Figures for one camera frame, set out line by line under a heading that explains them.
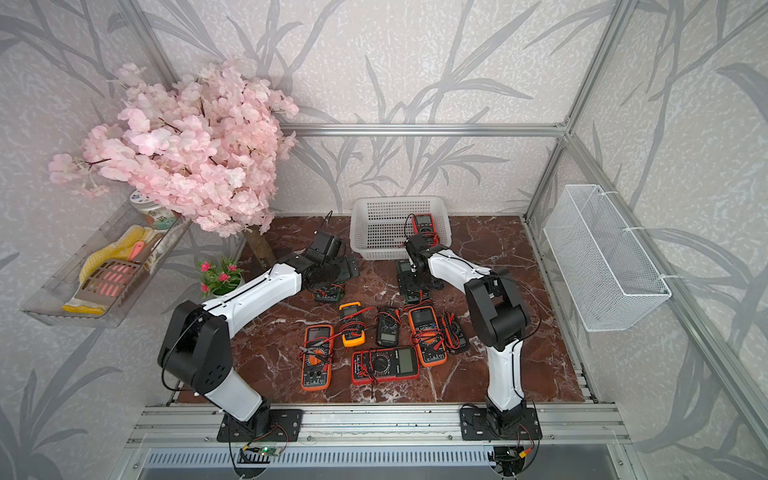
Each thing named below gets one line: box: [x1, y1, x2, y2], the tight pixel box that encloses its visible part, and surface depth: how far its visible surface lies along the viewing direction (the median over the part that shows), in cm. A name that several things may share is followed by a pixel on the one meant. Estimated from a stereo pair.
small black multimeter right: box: [440, 312, 469, 353], surface depth 88 cm
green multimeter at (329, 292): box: [313, 283, 346, 302], surface depth 96 cm
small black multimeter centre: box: [376, 312, 399, 347], surface depth 88 cm
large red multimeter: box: [351, 346, 420, 385], surface depth 82 cm
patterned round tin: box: [130, 190, 179, 231], surface depth 72 cm
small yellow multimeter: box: [338, 301, 366, 348], surface depth 88 cm
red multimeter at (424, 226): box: [411, 213, 440, 247], surface depth 113 cm
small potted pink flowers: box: [198, 258, 244, 299], surface depth 88 cm
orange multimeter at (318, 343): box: [301, 324, 334, 391], surface depth 82 cm
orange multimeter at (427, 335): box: [407, 306, 448, 367], surface depth 86 cm
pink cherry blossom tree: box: [49, 60, 299, 238], surface depth 63 cm
